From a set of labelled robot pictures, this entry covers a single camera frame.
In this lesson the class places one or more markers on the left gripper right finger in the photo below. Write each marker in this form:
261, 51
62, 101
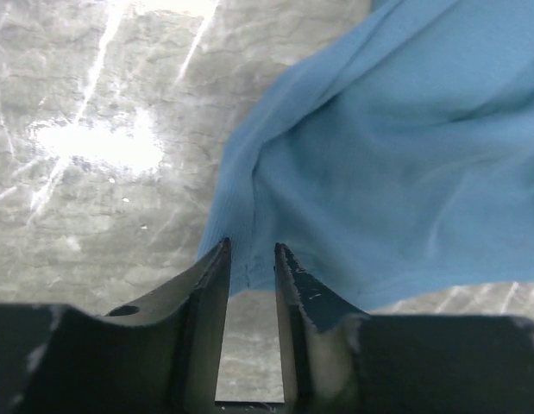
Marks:
336, 358

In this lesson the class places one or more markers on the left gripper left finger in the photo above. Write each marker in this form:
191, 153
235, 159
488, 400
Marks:
157, 354

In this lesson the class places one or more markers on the blue tank top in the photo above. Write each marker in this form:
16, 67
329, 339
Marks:
397, 161

